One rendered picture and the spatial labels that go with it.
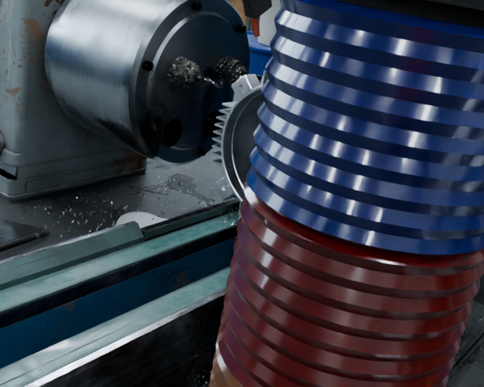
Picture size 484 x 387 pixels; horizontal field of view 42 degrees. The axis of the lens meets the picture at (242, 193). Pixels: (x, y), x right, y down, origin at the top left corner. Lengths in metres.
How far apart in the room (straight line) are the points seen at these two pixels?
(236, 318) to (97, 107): 0.74
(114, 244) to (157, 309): 0.12
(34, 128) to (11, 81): 0.08
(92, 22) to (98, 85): 0.09
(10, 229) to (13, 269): 0.37
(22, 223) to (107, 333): 0.47
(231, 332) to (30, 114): 0.86
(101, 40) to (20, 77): 0.17
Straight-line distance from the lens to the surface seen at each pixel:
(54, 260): 0.61
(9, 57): 1.00
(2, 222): 0.98
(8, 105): 1.01
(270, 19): 2.86
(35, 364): 0.49
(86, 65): 0.87
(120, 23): 0.85
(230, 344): 0.16
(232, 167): 0.76
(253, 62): 2.68
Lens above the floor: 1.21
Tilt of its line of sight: 20 degrees down
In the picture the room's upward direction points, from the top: 10 degrees clockwise
